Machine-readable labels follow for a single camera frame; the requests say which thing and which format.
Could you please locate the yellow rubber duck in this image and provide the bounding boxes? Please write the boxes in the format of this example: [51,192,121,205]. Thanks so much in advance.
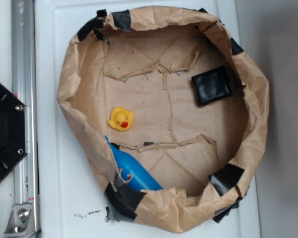
[108,107,135,131]

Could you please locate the blue plastic bottle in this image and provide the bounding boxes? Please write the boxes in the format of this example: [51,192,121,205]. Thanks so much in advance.
[104,136,163,191]

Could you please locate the brown paper bag bin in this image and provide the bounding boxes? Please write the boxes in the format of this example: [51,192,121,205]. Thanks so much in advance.
[57,6,269,233]

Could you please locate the black square pouch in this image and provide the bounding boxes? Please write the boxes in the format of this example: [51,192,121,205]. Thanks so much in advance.
[191,66,232,107]

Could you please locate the aluminium extrusion rail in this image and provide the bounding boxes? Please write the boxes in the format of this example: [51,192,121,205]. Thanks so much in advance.
[11,0,41,238]

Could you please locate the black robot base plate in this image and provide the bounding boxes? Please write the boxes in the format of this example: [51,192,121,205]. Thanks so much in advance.
[0,83,27,183]

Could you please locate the metal corner bracket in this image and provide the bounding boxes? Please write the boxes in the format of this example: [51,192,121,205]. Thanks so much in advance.
[3,204,35,238]

